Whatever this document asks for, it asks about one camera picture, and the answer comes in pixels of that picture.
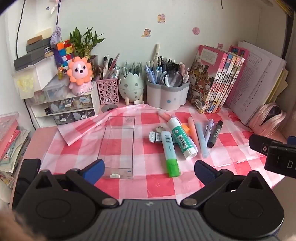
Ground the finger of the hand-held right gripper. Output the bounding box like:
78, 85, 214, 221
249, 134, 270, 154
269, 136, 296, 152

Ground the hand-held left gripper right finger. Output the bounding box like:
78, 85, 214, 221
180, 160, 270, 207

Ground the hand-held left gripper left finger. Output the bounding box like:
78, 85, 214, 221
30, 159, 119, 207

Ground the light blue highlighter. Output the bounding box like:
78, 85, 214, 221
195, 122, 210, 159

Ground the clear plastic drawer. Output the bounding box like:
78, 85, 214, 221
97, 116, 136, 180

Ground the black marker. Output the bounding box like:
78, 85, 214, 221
207, 120, 224, 149

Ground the green cap highlighter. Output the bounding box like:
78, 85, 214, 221
161, 131, 181, 178

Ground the peach highlighter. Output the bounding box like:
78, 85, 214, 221
187, 116, 201, 151

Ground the green label glue stick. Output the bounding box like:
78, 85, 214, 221
167, 117, 198, 160

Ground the purple cap pen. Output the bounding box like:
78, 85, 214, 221
204, 119, 214, 143

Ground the dark pencil lead case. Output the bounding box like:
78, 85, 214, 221
149, 131, 179, 146

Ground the pink striped pencil bag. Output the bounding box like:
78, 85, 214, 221
248, 103, 287, 137

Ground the pink checkered tablecloth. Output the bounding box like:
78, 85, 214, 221
39, 103, 286, 202

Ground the small cloud print drawer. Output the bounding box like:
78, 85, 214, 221
72, 109, 96, 121
53, 112, 74, 126

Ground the yellow paper folder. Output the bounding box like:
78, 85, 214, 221
264, 68, 290, 106

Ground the round grey coaster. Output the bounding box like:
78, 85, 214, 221
100, 105, 118, 113

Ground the pink spine comic book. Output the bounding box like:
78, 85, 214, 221
218, 54, 241, 112
213, 52, 235, 114
221, 56, 245, 110
187, 45, 229, 114

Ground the stack of white printed papers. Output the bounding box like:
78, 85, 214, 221
229, 40, 289, 127

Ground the wide cloud print drawer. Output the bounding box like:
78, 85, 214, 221
47, 95, 94, 114

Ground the pink lattice pen holder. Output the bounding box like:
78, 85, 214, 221
96, 77, 120, 106

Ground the white flower pen holder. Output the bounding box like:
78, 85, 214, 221
146, 79, 190, 111

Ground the white desktop drawer organizer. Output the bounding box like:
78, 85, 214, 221
25, 88, 101, 129

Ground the clear lidded storage box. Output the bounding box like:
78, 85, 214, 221
33, 80, 71, 105

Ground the tall pink book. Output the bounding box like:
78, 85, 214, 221
228, 45, 250, 70

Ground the pile of notebooks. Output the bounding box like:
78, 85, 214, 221
0, 112, 32, 186

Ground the green egg pen holder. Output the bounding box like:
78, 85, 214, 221
119, 71, 145, 106

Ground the pink lion toy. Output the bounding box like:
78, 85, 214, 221
67, 57, 95, 96

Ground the black magnifying glass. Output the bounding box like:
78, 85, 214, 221
163, 71, 184, 88

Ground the bunch of assorted pens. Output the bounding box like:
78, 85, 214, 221
98, 53, 121, 80

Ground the small colourful figurine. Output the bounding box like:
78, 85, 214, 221
57, 62, 66, 79

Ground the white storage box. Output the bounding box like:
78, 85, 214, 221
13, 57, 59, 99

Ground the bunch of green pens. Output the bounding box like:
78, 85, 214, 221
121, 61, 144, 77

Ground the bunch of blue pens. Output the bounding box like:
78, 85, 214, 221
144, 44, 190, 85

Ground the colourful puzzle cube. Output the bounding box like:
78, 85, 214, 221
55, 40, 76, 69

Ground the grey flat box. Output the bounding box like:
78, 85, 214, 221
13, 50, 47, 71
26, 37, 53, 53

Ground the green bamboo plant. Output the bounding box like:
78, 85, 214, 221
69, 27, 105, 78

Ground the lavender sachet bag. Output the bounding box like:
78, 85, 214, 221
50, 26, 63, 47

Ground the dark vertical frame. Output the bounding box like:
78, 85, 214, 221
281, 14, 296, 67

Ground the black cable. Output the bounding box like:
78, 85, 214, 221
15, 0, 26, 60

